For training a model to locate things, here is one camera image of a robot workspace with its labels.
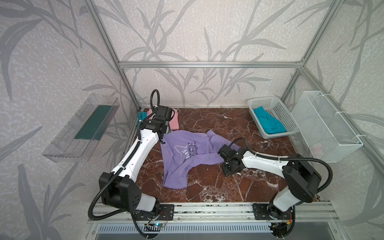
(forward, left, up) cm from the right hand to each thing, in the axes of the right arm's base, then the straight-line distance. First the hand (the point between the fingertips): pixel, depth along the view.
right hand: (227, 165), depth 88 cm
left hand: (+15, +37, +22) cm, 45 cm away
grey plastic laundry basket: (+42, -44, +3) cm, 61 cm away
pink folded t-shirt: (+30, +35, +3) cm, 46 cm away
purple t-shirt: (+10, +29, +2) cm, 30 cm away
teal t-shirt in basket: (+28, -33, +3) cm, 44 cm away
